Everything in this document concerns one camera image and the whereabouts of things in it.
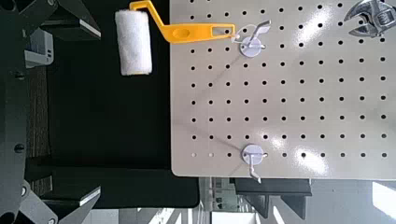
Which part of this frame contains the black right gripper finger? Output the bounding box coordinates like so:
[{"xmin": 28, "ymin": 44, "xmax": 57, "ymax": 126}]
[
  {"xmin": 21, "ymin": 0, "xmax": 103, "ymax": 42},
  {"xmin": 18, "ymin": 179, "xmax": 103, "ymax": 224}
]

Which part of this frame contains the white grey box device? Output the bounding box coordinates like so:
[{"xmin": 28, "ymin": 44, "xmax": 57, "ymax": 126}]
[{"xmin": 23, "ymin": 27, "xmax": 55, "ymax": 69}]

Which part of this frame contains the black mat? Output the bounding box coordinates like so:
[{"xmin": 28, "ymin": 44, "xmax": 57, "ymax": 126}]
[{"xmin": 25, "ymin": 0, "xmax": 201, "ymax": 210}]

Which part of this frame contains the white pegboard hook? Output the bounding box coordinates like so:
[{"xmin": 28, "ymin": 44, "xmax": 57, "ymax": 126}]
[
  {"xmin": 241, "ymin": 143, "xmax": 269, "ymax": 185},
  {"xmin": 231, "ymin": 19, "xmax": 273, "ymax": 59}
]

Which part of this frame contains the grey perforated pegboard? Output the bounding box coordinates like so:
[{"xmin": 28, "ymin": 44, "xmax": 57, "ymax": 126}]
[{"xmin": 168, "ymin": 0, "xmax": 396, "ymax": 181}]

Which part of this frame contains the chrome adjustable wrench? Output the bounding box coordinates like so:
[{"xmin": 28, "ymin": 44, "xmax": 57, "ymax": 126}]
[{"xmin": 343, "ymin": 0, "xmax": 396, "ymax": 39}]

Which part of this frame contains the yellow handled white paint roller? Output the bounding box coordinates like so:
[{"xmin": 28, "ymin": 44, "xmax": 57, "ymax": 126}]
[{"xmin": 114, "ymin": 0, "xmax": 236, "ymax": 77}]

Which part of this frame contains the black pegboard support bracket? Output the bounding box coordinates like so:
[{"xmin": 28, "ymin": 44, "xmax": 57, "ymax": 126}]
[{"xmin": 229, "ymin": 177, "xmax": 313, "ymax": 221}]

